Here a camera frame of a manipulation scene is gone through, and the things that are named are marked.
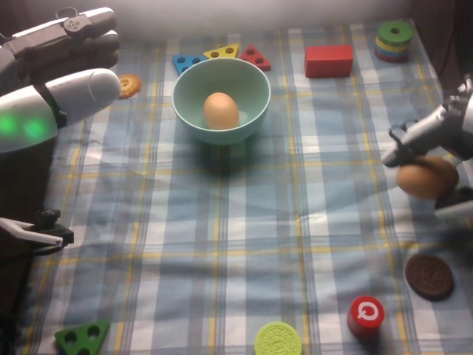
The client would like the red triangle block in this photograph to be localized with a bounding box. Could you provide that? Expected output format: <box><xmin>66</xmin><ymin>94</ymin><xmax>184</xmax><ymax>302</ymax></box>
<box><xmin>239</xmin><ymin>44</ymin><xmax>272</xmax><ymax>72</ymax></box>

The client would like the mint green bowl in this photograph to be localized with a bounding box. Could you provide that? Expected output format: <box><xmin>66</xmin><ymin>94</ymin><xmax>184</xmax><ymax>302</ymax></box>
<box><xmin>171</xmin><ymin>58</ymin><xmax>272</xmax><ymax>145</ymax></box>

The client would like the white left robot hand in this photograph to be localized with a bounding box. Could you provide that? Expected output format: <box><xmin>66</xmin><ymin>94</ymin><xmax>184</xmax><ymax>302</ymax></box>
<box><xmin>0</xmin><ymin>7</ymin><xmax>122</xmax><ymax>153</ymax></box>

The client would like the brown egg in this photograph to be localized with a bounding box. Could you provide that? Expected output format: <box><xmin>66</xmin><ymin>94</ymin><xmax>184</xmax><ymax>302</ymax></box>
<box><xmin>395</xmin><ymin>155</ymin><xmax>460</xmax><ymax>200</ymax></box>
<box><xmin>203</xmin><ymin>92</ymin><xmax>239</xmax><ymax>130</ymax></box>

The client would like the green wooden ring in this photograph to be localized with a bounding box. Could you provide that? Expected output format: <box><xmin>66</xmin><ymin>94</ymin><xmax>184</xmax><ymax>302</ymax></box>
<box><xmin>376</xmin><ymin>20</ymin><xmax>414</xmax><ymax>48</ymax></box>

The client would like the yellow wooden ring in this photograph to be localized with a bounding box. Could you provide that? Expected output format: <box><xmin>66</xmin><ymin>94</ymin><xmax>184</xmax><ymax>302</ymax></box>
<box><xmin>374</xmin><ymin>41</ymin><xmax>412</xmax><ymax>55</ymax></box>

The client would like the yellow triangle block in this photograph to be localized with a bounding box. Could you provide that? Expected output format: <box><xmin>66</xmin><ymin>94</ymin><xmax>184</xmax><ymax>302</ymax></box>
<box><xmin>203</xmin><ymin>43</ymin><xmax>240</xmax><ymax>60</ymax></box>

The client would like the tan round biscuit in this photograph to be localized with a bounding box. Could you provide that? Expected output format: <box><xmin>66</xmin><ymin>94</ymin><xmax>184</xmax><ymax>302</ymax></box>
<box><xmin>118</xmin><ymin>73</ymin><xmax>143</xmax><ymax>100</ymax></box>

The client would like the red rectangular block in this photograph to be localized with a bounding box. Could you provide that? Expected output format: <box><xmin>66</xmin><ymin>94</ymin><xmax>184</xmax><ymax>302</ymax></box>
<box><xmin>304</xmin><ymin>44</ymin><xmax>355</xmax><ymax>78</ymax></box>

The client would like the red cylinder block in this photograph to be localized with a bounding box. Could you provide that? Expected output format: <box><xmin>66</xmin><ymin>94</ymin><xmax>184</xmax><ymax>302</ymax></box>
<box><xmin>346</xmin><ymin>294</ymin><xmax>385</xmax><ymax>337</ymax></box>

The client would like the green sandwich cookie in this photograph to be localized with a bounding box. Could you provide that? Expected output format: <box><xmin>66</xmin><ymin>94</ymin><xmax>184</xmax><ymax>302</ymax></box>
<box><xmin>253</xmin><ymin>321</ymin><xmax>302</xmax><ymax>355</ymax></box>

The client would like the red wooden ring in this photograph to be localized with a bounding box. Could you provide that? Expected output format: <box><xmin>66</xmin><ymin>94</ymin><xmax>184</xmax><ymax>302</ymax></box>
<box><xmin>377</xmin><ymin>53</ymin><xmax>409</xmax><ymax>64</ymax></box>

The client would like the blue wooden ring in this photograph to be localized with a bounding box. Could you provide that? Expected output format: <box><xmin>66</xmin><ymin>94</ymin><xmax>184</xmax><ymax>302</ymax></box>
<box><xmin>375</xmin><ymin>47</ymin><xmax>410</xmax><ymax>61</ymax></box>

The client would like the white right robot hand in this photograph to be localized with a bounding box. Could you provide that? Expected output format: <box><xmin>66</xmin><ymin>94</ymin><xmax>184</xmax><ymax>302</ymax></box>
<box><xmin>381</xmin><ymin>73</ymin><xmax>473</xmax><ymax>226</ymax></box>

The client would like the blue triangle block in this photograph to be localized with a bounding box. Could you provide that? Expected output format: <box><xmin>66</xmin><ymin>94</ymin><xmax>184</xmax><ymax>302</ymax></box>
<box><xmin>171</xmin><ymin>55</ymin><xmax>208</xmax><ymax>76</ymax></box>

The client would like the chocolate sandwich cookie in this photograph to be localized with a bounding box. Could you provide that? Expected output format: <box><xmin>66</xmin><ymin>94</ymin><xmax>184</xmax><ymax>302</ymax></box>
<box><xmin>404</xmin><ymin>253</ymin><xmax>455</xmax><ymax>301</ymax></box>

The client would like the blue plaid cloth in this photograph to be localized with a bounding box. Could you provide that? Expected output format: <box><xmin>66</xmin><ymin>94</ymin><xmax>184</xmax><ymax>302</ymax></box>
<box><xmin>21</xmin><ymin>24</ymin><xmax>473</xmax><ymax>355</ymax></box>

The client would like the green triangle block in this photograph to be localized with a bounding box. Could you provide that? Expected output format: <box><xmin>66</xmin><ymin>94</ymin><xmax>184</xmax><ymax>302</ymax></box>
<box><xmin>54</xmin><ymin>319</ymin><xmax>111</xmax><ymax>355</ymax></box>

